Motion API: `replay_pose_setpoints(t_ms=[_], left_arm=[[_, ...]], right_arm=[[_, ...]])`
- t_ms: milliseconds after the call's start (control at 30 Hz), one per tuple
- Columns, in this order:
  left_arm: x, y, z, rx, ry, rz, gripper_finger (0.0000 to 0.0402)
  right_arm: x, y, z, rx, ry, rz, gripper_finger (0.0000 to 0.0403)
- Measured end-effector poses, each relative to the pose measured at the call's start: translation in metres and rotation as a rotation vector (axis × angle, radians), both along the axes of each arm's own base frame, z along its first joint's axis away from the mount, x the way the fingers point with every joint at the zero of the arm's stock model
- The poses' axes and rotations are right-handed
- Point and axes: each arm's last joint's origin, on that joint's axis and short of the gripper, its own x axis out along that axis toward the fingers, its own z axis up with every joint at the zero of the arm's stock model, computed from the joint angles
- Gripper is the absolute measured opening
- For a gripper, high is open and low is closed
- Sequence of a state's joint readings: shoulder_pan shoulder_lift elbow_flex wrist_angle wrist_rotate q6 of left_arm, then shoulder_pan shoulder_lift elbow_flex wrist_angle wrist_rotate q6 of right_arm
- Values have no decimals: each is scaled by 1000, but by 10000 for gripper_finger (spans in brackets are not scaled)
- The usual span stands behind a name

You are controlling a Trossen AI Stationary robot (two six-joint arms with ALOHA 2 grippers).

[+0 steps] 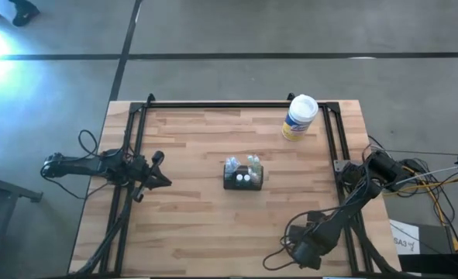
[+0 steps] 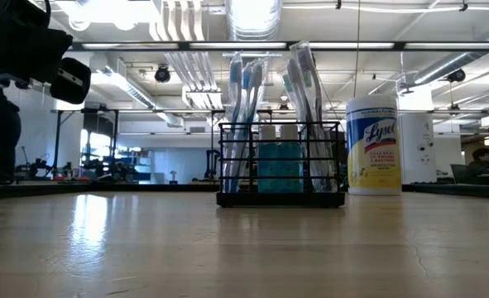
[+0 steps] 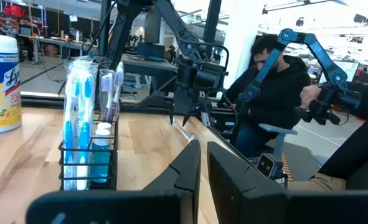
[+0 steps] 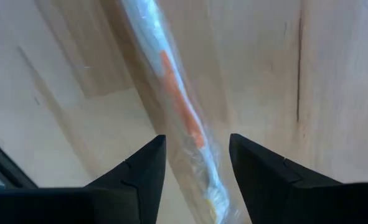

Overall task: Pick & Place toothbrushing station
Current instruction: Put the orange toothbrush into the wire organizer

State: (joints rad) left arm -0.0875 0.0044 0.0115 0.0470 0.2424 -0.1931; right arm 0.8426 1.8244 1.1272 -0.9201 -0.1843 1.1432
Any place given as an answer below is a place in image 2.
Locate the black wire caddy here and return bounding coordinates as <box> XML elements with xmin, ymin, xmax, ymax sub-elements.
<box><xmin>216</xmin><ymin>121</ymin><xmax>347</xmax><ymax>209</ymax></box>

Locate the Lysol wipes canister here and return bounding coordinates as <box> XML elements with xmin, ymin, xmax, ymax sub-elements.
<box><xmin>345</xmin><ymin>94</ymin><xmax>403</xmax><ymax>196</ymax></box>

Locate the bagged green toothbrush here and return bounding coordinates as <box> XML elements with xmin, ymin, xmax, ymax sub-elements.
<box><xmin>277</xmin><ymin>68</ymin><xmax>332</xmax><ymax>194</ymax></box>
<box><xmin>297</xmin><ymin>68</ymin><xmax>337</xmax><ymax>194</ymax></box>

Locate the person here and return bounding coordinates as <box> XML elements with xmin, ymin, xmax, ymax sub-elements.
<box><xmin>467</xmin><ymin>147</ymin><xmax>489</xmax><ymax>175</ymax></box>

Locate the silver ventilation duct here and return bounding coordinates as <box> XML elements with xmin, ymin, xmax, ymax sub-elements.
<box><xmin>225</xmin><ymin>0</ymin><xmax>285</xmax><ymax>86</ymax></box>

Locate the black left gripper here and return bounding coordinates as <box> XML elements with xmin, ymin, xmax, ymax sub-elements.
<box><xmin>0</xmin><ymin>22</ymin><xmax>92</xmax><ymax>105</ymax></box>

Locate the black round ceiling spotlight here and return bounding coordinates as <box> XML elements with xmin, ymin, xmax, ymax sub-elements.
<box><xmin>154</xmin><ymin>64</ymin><xmax>172</xmax><ymax>84</ymax></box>
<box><xmin>447</xmin><ymin>68</ymin><xmax>467</xmax><ymax>84</ymax></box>

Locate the teal mouthwash bottle white cap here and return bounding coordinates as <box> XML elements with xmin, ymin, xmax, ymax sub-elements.
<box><xmin>256</xmin><ymin>125</ymin><xmax>280</xmax><ymax>194</ymax></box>
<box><xmin>279</xmin><ymin>123</ymin><xmax>304</xmax><ymax>194</ymax></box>

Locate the bagged purple toothbrush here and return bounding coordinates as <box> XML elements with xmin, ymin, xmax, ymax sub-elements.
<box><xmin>289</xmin><ymin>41</ymin><xmax>336</xmax><ymax>194</ymax></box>

